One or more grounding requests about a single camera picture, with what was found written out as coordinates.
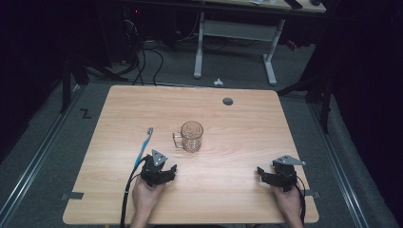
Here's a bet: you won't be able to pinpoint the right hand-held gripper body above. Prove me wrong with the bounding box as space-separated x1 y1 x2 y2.
271 154 307 193

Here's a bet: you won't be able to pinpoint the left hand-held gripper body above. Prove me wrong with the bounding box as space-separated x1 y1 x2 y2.
140 148 169 188

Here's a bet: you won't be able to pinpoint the blue toothbrush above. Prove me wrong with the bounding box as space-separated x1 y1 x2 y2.
134 126 154 168

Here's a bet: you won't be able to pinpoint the clear glass mug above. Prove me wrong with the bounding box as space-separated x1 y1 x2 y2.
172 121 204 154

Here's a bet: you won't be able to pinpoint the person's left hand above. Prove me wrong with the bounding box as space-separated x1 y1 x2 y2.
131 180 168 217

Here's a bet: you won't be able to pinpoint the person's right hand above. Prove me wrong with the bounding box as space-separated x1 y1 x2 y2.
271 184 304 220

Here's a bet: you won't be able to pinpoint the grey tape strip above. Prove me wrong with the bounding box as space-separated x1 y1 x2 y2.
303 189 321 200
60 191 85 201

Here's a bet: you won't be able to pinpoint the black metal stand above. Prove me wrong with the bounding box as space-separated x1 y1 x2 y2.
59 51 129 114
277 70 335 135

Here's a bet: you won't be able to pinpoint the white-legged wooden desk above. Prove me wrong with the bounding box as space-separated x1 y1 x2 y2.
120 0 327 86

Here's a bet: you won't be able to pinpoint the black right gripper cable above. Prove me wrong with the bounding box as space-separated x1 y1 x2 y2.
294 175 308 224

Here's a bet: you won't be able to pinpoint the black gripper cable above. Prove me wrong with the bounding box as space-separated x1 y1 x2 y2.
294 175 308 224
119 154 150 228

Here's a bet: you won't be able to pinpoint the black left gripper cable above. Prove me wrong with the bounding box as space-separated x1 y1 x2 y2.
119 154 150 228

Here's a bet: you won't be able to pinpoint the metal floor rail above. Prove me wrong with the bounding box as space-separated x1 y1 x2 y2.
0 84 83 222
308 103 371 228

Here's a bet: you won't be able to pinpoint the black floor cables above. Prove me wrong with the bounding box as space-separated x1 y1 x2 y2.
122 18 165 87

